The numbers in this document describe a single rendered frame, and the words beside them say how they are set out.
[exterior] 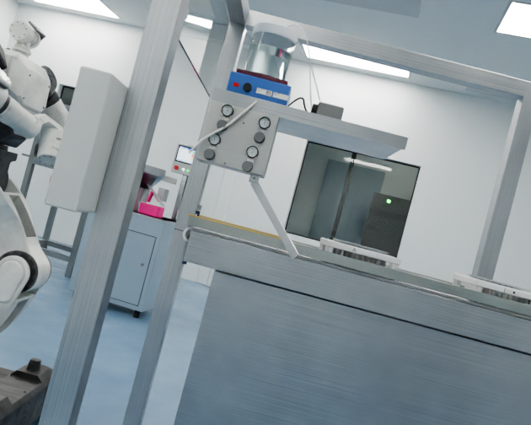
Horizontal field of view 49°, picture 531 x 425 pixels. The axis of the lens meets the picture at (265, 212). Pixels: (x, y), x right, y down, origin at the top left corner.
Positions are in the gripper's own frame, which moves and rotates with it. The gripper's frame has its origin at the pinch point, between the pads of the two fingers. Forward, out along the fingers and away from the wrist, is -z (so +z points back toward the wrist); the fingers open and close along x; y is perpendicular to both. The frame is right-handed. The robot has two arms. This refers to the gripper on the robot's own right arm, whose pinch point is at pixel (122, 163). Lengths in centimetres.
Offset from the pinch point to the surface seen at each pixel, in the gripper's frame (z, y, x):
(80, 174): 30, 80, 6
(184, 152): -122, -259, -29
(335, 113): -54, 32, -33
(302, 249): -51, 38, 12
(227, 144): -23.2, 23.9, -13.8
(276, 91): -34, 25, -34
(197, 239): -23.3, 20.3, 17.4
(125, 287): -94, -232, 82
